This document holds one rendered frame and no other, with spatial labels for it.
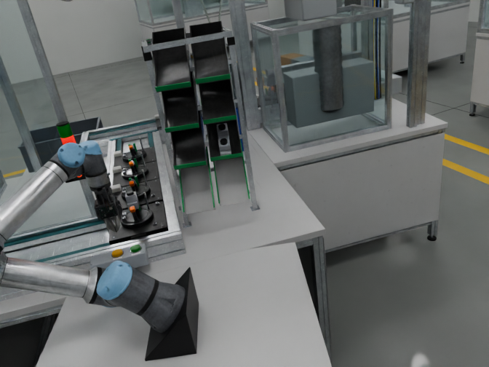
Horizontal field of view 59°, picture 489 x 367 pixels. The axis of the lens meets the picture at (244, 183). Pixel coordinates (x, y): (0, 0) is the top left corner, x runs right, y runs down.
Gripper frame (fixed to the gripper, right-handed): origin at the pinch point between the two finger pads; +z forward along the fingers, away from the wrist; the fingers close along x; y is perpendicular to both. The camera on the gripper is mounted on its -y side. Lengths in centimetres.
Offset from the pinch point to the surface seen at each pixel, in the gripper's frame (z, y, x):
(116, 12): -14, -1080, -20
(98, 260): 10.8, 1.8, -9.4
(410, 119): 16, -73, 170
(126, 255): 10.9, 3.2, 1.4
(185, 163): -13.0, -15.2, 31.2
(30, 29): -71, -34, -13
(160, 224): 9.9, -11.7, 15.5
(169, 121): -30.3, -18.4, 28.8
